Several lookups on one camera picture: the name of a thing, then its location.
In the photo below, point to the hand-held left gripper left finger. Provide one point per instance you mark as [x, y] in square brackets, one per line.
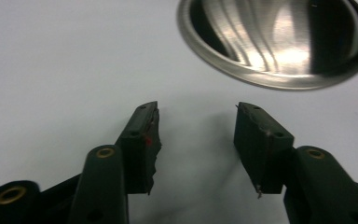
[136, 155]

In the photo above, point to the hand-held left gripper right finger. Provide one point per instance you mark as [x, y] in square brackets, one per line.
[261, 149]

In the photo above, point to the steel utensil stand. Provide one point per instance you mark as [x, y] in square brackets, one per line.
[261, 46]

